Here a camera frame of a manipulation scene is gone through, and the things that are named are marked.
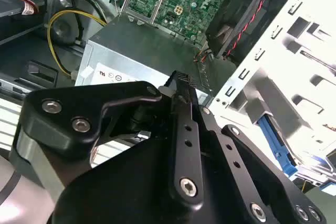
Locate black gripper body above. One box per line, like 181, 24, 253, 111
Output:
52, 136, 302, 224

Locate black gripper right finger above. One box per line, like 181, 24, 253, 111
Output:
181, 70, 328, 224

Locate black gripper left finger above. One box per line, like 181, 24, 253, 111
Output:
17, 70, 205, 210

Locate hard disk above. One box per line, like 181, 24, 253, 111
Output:
246, 74, 336, 185

